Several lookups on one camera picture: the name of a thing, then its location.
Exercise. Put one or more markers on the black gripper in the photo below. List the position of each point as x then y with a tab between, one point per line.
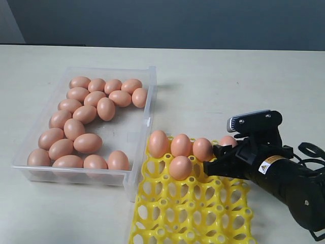
243	161

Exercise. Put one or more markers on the brown egg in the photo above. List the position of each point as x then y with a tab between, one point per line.
88	143
77	93
79	81
106	109
49	137
70	105
120	98
202	149
180	168
112	85
181	145
69	161
97	84
61	148
73	128
118	160
93	97
95	162
139	97
131	85
85	114
59	118
38	157
158	144
228	140

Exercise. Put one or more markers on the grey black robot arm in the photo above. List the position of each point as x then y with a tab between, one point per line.
300	188

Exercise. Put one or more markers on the yellow plastic egg tray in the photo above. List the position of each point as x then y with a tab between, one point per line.
199	209

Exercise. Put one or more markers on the clear plastic egg bin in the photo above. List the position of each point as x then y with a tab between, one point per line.
127	131

